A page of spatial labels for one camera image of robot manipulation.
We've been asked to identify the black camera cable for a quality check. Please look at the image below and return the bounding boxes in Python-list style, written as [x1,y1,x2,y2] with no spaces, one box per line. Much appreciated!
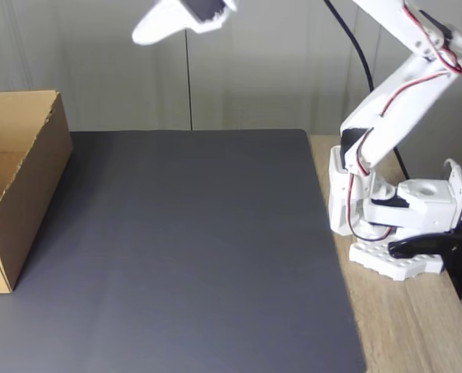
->
[323,0,410,182]

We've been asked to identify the black table clamp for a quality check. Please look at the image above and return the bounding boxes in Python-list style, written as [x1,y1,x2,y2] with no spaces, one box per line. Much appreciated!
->
[387,232,462,300]

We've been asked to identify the brown cardboard box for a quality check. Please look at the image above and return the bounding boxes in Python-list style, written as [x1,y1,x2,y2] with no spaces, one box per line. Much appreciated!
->
[0,89,73,295]

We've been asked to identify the dark grey table mat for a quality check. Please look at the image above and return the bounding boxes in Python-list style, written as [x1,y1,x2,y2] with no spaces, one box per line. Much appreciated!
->
[0,130,368,373]

